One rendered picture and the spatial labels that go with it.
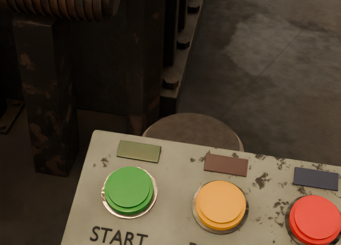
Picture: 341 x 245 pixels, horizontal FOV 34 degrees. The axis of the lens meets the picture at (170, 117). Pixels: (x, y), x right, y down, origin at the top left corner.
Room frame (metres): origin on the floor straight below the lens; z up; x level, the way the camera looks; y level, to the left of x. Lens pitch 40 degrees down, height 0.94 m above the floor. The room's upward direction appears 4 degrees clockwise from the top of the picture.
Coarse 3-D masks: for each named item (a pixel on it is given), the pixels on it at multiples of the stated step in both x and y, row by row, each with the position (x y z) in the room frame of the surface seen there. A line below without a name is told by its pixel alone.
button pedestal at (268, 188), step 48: (96, 144) 0.35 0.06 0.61; (192, 144) 0.35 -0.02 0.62; (96, 192) 0.31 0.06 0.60; (192, 192) 0.31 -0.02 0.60; (288, 192) 0.31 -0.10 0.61; (336, 192) 0.32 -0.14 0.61; (96, 240) 0.27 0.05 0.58; (144, 240) 0.27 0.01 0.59; (192, 240) 0.27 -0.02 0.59; (240, 240) 0.27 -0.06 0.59; (288, 240) 0.28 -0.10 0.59; (336, 240) 0.28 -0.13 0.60
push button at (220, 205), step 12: (204, 192) 0.30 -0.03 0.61; (216, 192) 0.30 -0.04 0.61; (228, 192) 0.30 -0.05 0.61; (240, 192) 0.31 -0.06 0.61; (204, 204) 0.29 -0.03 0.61; (216, 204) 0.29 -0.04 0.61; (228, 204) 0.29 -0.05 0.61; (240, 204) 0.30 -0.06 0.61; (204, 216) 0.29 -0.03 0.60; (216, 216) 0.29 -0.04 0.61; (228, 216) 0.29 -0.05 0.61; (240, 216) 0.29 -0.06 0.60; (216, 228) 0.28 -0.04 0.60; (228, 228) 0.28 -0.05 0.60
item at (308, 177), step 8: (296, 168) 0.33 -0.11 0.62; (304, 168) 0.33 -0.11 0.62; (296, 176) 0.33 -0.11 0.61; (304, 176) 0.33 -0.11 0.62; (312, 176) 0.33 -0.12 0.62; (320, 176) 0.33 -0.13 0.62; (328, 176) 0.33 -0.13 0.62; (336, 176) 0.33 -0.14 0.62; (296, 184) 0.32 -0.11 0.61; (304, 184) 0.32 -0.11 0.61; (312, 184) 0.32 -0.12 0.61; (320, 184) 0.32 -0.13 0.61; (328, 184) 0.32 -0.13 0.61; (336, 184) 0.32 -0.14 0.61
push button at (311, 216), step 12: (300, 204) 0.30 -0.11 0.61; (312, 204) 0.30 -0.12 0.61; (324, 204) 0.30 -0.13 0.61; (300, 216) 0.29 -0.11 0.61; (312, 216) 0.29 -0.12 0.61; (324, 216) 0.29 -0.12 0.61; (336, 216) 0.29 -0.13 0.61; (300, 228) 0.28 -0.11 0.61; (312, 228) 0.28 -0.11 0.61; (324, 228) 0.28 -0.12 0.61; (336, 228) 0.28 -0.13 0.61; (300, 240) 0.27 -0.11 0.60; (312, 240) 0.27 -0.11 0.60; (324, 240) 0.27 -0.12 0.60
